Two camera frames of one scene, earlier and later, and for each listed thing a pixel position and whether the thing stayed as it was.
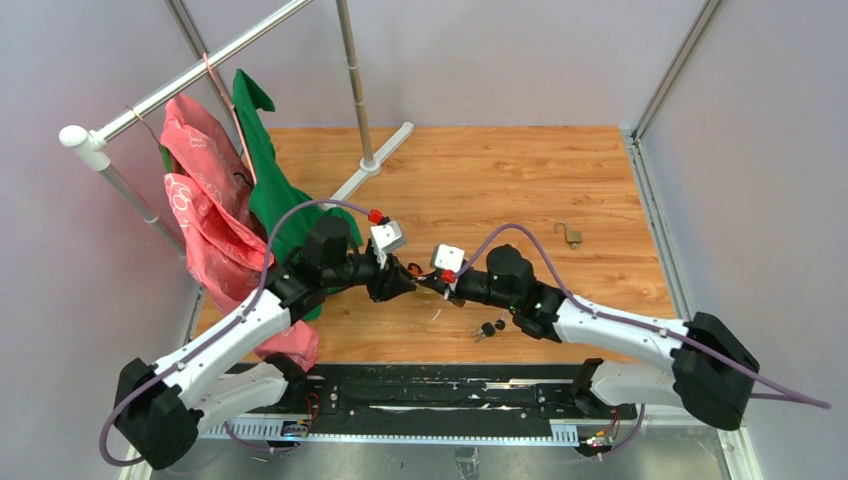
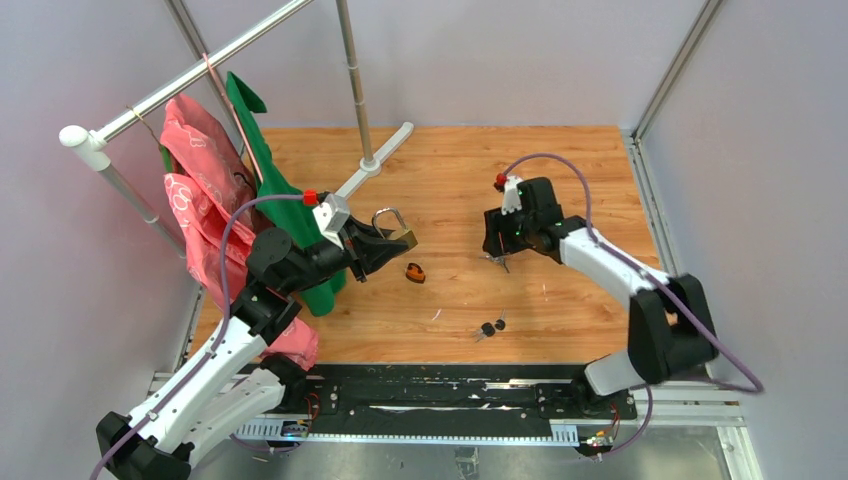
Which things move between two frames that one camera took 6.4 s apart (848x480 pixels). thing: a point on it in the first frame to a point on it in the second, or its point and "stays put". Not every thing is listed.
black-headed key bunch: (488, 329) stays put
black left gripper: (391, 281) to (363, 246)
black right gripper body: (457, 291) to (511, 228)
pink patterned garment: (209, 192) stays put
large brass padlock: (424, 297) to (404, 234)
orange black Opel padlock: (414, 270) stays put
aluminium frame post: (633, 140) stays put
